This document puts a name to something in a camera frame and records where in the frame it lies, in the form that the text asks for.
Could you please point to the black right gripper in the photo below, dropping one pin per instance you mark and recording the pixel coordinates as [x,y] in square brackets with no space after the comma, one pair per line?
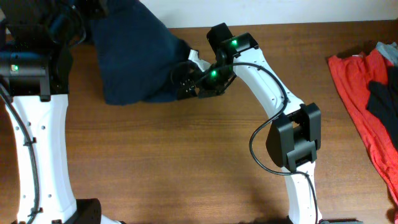
[198,74]

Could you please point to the dark blue shirt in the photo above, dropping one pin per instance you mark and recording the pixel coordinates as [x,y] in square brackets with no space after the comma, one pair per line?
[138,56]

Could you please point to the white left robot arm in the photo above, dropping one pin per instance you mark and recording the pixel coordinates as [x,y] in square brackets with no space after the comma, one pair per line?
[35,66]

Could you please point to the red garment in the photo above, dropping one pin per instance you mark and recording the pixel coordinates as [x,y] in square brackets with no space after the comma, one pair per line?
[351,77]

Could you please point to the black garment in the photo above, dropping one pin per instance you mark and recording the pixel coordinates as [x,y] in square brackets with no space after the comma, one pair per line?
[382,103]

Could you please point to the grey garment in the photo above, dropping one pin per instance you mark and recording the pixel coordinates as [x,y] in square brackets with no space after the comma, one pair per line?
[389,51]

